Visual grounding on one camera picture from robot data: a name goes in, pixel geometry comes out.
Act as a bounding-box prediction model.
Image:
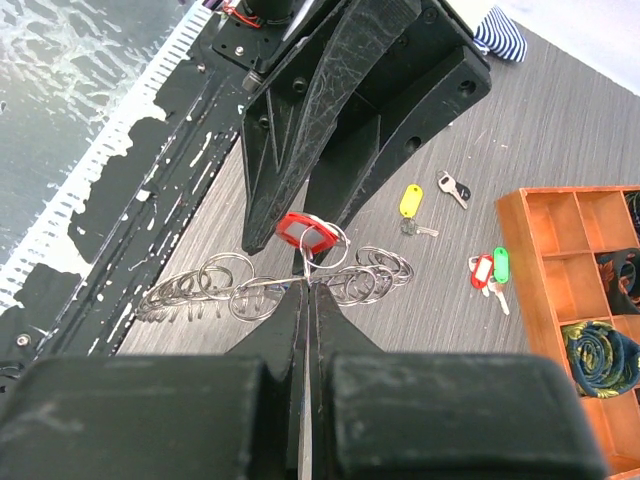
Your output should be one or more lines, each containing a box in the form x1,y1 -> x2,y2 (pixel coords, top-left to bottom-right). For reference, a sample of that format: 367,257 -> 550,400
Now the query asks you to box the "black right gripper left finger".
1,286 -> 308,479

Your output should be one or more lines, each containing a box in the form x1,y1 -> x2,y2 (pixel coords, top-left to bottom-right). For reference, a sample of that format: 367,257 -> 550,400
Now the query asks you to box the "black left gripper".
212,1 -> 492,255

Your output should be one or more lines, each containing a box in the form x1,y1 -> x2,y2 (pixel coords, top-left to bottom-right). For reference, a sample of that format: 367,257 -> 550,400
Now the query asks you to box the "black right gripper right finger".
308,285 -> 608,479

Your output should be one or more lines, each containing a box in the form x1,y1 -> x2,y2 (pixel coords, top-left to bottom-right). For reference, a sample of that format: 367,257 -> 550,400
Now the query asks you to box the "key with yellow tag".
399,184 -> 439,238

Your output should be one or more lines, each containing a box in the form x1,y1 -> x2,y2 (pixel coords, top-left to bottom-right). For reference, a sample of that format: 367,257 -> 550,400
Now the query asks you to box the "black key fob key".
436,170 -> 471,210

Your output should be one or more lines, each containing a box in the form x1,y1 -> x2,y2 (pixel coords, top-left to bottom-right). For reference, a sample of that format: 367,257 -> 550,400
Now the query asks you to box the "blue striped cloth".
474,6 -> 528,63

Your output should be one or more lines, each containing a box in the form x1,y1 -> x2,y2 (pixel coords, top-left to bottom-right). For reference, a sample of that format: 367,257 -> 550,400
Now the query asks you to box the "blue yellow rolled tie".
561,321 -> 639,399

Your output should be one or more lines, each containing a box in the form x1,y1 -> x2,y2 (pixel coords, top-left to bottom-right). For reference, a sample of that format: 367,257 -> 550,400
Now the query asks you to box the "orange compartment tray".
496,185 -> 639,479

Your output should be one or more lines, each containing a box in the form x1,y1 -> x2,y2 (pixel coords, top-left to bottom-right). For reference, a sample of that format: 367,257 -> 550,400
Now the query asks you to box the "dark rolled tie far left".
624,191 -> 640,236

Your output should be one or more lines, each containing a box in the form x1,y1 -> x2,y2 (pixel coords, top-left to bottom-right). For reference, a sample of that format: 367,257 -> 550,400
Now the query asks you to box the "black mounting base plate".
1,10 -> 247,391

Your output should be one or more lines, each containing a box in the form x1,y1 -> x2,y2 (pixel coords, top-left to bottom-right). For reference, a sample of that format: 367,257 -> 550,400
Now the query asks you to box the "slotted cable duct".
1,3 -> 212,311

